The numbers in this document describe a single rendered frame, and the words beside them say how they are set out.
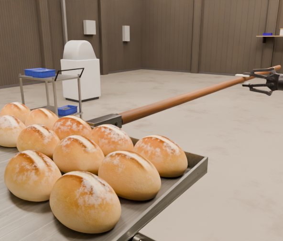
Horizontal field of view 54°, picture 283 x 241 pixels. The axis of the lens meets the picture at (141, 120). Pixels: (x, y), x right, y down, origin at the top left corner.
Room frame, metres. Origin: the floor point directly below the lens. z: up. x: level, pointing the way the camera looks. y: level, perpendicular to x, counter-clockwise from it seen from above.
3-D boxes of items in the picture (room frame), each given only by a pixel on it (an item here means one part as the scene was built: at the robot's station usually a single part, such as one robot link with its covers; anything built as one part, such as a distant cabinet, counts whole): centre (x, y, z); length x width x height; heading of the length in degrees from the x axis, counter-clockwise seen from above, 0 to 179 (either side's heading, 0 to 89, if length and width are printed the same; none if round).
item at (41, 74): (4.38, 1.42, 0.49); 1.03 x 0.60 x 0.97; 51
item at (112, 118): (0.61, 0.09, 1.19); 0.09 x 0.04 x 0.03; 143
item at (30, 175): (0.35, 0.15, 1.21); 0.10 x 0.07 x 0.05; 49
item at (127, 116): (1.32, -0.46, 1.19); 1.71 x 0.03 x 0.03; 143
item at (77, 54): (6.60, 1.42, 0.68); 0.70 x 0.63 x 1.37; 144
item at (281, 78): (1.27, -0.62, 1.19); 0.09 x 0.07 x 0.08; 53
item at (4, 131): (0.54, 0.27, 1.21); 0.10 x 0.07 x 0.05; 49
